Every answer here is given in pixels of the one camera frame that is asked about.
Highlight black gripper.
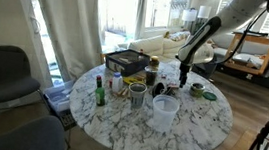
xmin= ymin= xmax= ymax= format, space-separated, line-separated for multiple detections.
xmin=176 ymin=61 xmax=193 ymax=90

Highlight green jar lid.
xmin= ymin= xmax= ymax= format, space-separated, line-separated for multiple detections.
xmin=201 ymin=90 xmax=218 ymax=102

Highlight white striped glasses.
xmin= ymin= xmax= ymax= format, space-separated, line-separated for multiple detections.
xmin=163 ymin=86 xmax=176 ymax=97

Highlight dark filled plastic cup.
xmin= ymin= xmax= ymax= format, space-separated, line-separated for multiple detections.
xmin=142 ymin=65 xmax=159 ymax=87

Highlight amber vitamin bottle yellow label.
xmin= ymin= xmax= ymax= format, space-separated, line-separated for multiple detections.
xmin=147 ymin=54 xmax=162 ymax=71

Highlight large translucent plastic container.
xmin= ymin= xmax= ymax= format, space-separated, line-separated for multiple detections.
xmin=149 ymin=93 xmax=181 ymax=134

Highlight floral patterned pillow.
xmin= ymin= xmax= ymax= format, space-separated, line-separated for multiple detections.
xmin=164 ymin=28 xmax=193 ymax=44

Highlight clear striped plastic cup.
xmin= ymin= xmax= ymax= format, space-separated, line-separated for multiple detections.
xmin=126 ymin=80 xmax=149 ymax=111

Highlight small dark bottle red cap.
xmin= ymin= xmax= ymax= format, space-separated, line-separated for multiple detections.
xmin=137 ymin=48 xmax=145 ymax=61

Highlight yellow flat object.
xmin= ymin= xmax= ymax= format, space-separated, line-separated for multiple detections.
xmin=122 ymin=74 xmax=146 ymax=87

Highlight navy blue box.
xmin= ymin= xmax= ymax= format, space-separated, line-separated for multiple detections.
xmin=102 ymin=46 xmax=152 ymax=80

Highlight white plastic bottle blue cap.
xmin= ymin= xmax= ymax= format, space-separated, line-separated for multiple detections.
xmin=111 ymin=71 xmax=126 ymax=94

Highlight white shade table lamp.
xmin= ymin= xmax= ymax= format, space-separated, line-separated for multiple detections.
xmin=196 ymin=4 xmax=213 ymax=29
xmin=179 ymin=7 xmax=199 ymax=34

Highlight white bag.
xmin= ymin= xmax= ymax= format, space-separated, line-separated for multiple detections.
xmin=231 ymin=51 xmax=265 ymax=70

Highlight small red container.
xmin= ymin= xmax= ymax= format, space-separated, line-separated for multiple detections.
xmin=107 ymin=78 xmax=114 ymax=90

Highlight black low bench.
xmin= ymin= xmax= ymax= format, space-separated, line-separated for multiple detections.
xmin=211 ymin=62 xmax=269 ymax=107

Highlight green glass bottle red cap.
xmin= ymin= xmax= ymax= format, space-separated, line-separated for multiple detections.
xmin=92 ymin=74 xmax=109 ymax=108

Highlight wooden cart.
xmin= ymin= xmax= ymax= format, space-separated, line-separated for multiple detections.
xmin=222 ymin=29 xmax=269 ymax=77

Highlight clear plastic storage bin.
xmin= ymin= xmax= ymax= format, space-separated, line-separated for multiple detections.
xmin=40 ymin=77 xmax=77 ymax=115

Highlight beige curtain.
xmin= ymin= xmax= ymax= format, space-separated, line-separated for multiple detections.
xmin=18 ymin=0 xmax=110 ymax=86

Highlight blue grey upholstered chair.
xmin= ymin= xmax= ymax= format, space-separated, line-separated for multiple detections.
xmin=0 ymin=110 xmax=71 ymax=150

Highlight dark grey shell chair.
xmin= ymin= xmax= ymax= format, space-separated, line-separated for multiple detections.
xmin=0 ymin=44 xmax=50 ymax=133

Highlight black wire basket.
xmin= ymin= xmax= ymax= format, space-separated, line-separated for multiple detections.
xmin=56 ymin=107 xmax=78 ymax=133

